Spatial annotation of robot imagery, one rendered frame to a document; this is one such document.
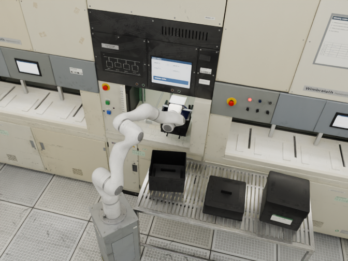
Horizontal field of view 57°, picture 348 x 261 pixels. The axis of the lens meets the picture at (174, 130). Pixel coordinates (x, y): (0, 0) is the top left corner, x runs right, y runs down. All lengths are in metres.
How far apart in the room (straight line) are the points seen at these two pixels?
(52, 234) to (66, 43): 1.79
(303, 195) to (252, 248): 1.03
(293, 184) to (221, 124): 0.67
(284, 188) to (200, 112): 0.80
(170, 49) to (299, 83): 0.87
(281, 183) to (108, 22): 1.62
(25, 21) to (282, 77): 1.80
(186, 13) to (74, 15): 0.76
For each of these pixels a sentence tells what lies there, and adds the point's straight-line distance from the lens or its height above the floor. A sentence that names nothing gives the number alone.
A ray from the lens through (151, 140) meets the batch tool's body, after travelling 2.76.
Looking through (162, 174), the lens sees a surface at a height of 0.77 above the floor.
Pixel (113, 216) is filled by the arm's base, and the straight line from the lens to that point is 2.39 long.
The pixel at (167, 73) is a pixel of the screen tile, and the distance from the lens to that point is 2.30.
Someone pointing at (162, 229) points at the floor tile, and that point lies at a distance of 3.25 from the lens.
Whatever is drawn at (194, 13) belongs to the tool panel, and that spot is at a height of 2.01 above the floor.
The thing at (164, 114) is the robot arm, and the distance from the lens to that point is 2.19.
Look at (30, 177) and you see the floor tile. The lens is 3.86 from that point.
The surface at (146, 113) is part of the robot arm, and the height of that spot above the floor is 1.53.
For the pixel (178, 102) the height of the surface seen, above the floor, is 1.27.
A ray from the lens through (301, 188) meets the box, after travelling 2.47.
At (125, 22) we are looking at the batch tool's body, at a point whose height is 1.90.
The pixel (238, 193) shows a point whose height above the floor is 0.86.
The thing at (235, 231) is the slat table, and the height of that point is 0.76.
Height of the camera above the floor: 2.81
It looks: 43 degrees down
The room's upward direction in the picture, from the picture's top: 3 degrees clockwise
